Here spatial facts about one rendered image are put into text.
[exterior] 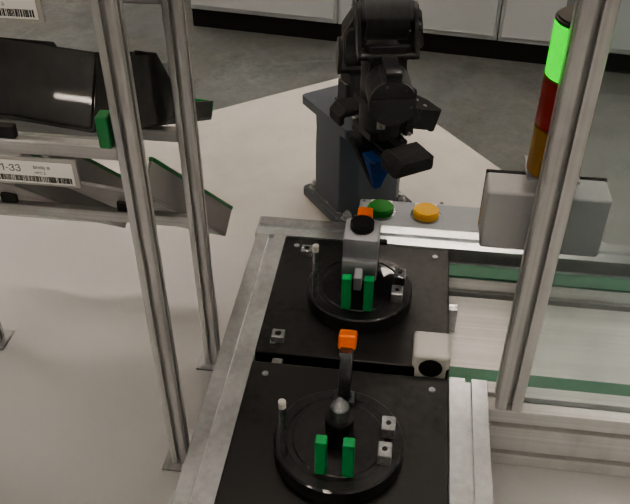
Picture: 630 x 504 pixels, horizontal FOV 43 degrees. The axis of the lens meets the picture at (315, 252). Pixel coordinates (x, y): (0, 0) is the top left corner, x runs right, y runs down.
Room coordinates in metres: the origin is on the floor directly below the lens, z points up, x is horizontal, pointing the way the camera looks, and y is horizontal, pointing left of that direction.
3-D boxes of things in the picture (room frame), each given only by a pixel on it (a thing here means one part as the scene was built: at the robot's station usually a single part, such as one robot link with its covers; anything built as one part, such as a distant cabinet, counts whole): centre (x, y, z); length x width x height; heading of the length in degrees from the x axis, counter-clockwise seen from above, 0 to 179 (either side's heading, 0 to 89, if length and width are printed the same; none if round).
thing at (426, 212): (1.00, -0.17, 0.96); 0.04 x 0.04 x 0.02
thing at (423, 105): (0.98, -0.13, 1.16); 0.07 x 0.07 x 0.06; 29
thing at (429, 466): (0.55, -0.03, 1.01); 0.24 x 0.24 x 0.13; 82
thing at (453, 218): (1.00, -0.17, 0.93); 0.21 x 0.07 x 0.06; 82
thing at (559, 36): (0.66, -0.23, 1.38); 0.05 x 0.05 x 0.05
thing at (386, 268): (0.80, -0.06, 0.98); 0.14 x 0.14 x 0.02
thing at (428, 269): (0.80, -0.06, 0.96); 0.24 x 0.24 x 0.02; 82
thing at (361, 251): (0.79, -0.06, 1.06); 0.08 x 0.04 x 0.07; 172
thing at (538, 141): (0.66, -0.23, 1.28); 0.05 x 0.05 x 0.05
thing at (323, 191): (1.19, -0.08, 0.96); 0.15 x 0.15 x 0.20; 30
